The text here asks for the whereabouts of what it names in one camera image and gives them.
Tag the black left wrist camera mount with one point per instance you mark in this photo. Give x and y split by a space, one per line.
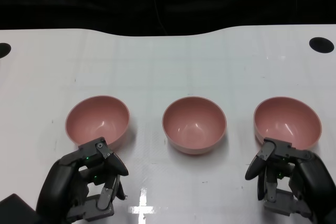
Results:
15 209

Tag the black table grommet hole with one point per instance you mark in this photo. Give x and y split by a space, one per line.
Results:
4 50
321 45

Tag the pink plastic bowl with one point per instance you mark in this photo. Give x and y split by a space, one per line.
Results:
287 119
194 127
97 119

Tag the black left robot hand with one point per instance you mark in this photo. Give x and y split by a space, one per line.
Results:
59 179

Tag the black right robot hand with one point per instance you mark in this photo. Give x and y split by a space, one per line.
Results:
312 174

